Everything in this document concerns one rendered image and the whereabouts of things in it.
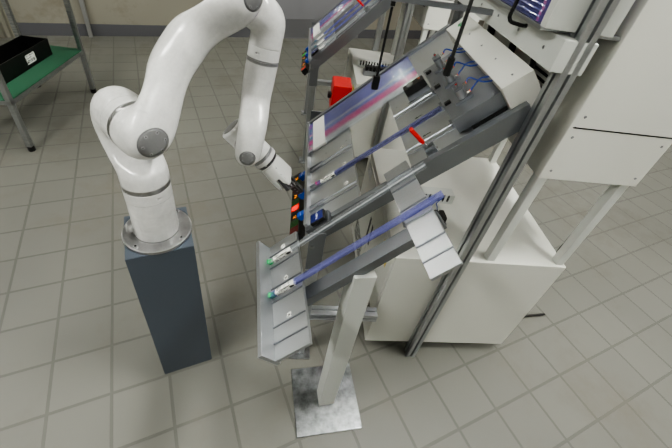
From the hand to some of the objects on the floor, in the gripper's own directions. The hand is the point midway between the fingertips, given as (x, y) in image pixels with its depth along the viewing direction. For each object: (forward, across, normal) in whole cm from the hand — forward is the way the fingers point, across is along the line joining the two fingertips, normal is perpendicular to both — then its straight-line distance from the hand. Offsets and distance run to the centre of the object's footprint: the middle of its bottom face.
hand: (297, 188), depth 130 cm
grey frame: (+74, +14, +27) cm, 80 cm away
